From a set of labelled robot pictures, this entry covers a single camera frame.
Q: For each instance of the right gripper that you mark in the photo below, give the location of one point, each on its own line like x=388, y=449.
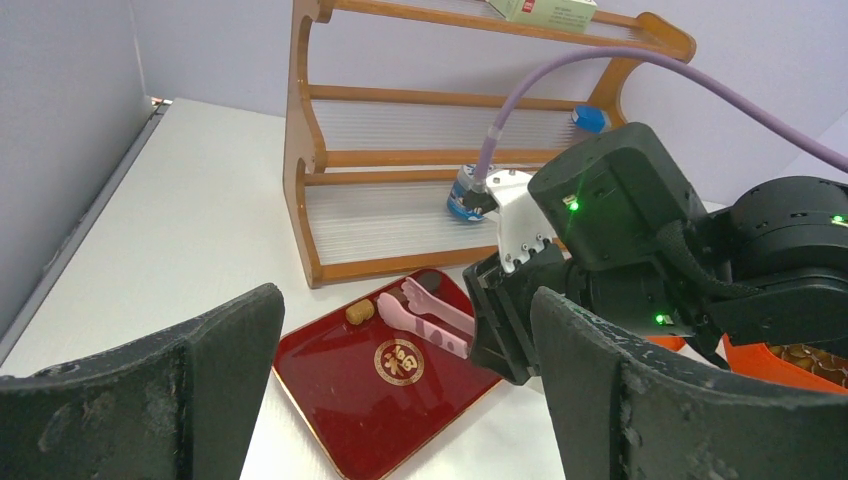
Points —
x=624, y=216

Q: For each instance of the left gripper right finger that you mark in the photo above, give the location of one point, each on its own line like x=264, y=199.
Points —
x=625, y=408

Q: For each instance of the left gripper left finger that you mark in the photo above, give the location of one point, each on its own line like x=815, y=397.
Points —
x=180, y=403

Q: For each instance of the dark red tray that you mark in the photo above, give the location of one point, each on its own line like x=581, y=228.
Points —
x=371, y=395

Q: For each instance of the orange compartment box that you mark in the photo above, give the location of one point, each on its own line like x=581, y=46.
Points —
x=752, y=366

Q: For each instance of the pink tongs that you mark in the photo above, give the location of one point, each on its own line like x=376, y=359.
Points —
x=405, y=308

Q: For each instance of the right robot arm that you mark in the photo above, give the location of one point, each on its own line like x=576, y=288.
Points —
x=777, y=267

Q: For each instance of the tan ridged chocolate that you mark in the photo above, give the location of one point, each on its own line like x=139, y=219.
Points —
x=360, y=312

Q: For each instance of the blue cube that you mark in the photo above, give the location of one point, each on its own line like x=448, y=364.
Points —
x=591, y=119

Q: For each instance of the blue lidded jar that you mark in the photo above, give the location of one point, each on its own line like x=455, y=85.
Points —
x=455, y=201

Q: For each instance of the white green box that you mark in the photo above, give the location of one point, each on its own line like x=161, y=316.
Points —
x=562, y=15

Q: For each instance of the wooden three-tier shelf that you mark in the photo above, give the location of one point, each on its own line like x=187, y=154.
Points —
x=367, y=170

